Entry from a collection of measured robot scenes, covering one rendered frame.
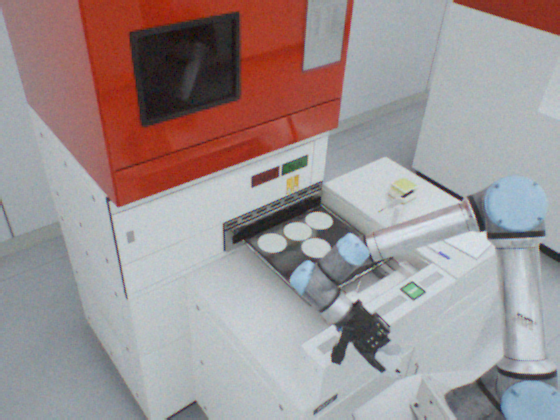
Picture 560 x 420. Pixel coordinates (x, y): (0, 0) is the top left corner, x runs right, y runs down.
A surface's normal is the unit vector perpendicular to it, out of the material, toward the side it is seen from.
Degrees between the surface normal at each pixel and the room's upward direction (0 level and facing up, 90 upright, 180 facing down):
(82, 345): 0
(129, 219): 90
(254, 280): 0
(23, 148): 90
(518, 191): 48
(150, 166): 90
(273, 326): 0
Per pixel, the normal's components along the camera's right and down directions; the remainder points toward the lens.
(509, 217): -0.29, -0.13
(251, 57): 0.61, 0.51
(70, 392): 0.04, -0.79
